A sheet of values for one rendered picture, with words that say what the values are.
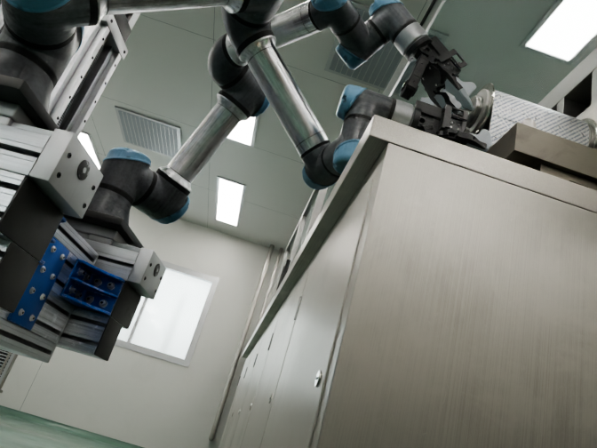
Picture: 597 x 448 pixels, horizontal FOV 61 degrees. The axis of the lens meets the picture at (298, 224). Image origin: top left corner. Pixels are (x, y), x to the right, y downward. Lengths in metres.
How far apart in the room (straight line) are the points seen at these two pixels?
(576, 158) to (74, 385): 6.12
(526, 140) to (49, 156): 0.77
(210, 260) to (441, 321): 6.14
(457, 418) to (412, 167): 0.34
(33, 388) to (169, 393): 1.50
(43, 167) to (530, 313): 0.73
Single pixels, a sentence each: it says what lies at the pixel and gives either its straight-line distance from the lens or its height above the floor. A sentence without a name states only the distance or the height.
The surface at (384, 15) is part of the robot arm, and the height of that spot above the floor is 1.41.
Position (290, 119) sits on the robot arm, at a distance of 1.14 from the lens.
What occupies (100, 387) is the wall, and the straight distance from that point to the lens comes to 6.54.
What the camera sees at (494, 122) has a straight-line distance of 1.22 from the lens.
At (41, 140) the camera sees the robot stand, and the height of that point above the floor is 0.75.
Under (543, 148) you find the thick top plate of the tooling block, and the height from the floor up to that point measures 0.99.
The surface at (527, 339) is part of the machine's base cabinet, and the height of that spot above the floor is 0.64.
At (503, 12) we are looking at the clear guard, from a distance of 1.85.
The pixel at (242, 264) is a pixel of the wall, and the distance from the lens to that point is 6.74.
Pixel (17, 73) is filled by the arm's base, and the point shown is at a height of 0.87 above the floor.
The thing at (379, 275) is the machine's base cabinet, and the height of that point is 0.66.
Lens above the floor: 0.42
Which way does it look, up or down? 24 degrees up
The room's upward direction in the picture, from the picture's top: 17 degrees clockwise
